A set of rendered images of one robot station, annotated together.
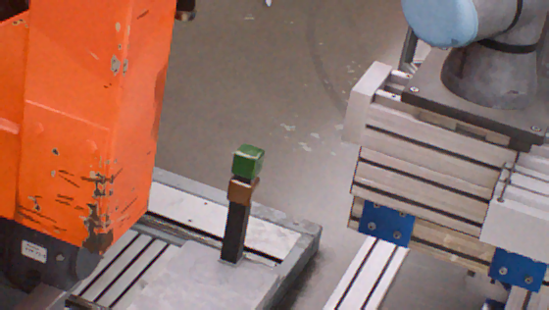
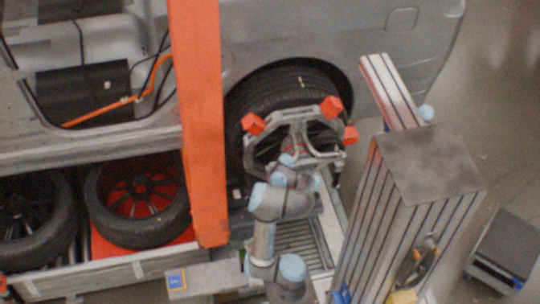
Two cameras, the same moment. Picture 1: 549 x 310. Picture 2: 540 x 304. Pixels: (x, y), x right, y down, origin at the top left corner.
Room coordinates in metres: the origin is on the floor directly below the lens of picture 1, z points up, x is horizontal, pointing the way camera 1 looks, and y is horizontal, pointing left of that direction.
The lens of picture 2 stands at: (0.98, -1.19, 3.24)
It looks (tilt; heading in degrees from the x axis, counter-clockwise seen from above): 52 degrees down; 57
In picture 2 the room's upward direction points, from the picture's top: 4 degrees clockwise
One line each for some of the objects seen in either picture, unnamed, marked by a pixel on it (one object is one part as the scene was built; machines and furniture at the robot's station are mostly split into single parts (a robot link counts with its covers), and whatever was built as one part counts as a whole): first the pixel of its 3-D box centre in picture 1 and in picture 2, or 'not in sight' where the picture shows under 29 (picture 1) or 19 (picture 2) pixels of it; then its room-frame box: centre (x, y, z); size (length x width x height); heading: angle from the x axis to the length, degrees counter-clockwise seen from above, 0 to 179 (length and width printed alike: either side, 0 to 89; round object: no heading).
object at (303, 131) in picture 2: not in sight; (321, 138); (2.19, 0.23, 1.03); 0.19 x 0.18 x 0.11; 74
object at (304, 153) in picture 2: not in sight; (296, 156); (2.11, 0.31, 0.85); 0.21 x 0.14 x 0.14; 74
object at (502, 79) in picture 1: (494, 57); (290, 282); (1.69, -0.31, 0.87); 0.15 x 0.15 x 0.10
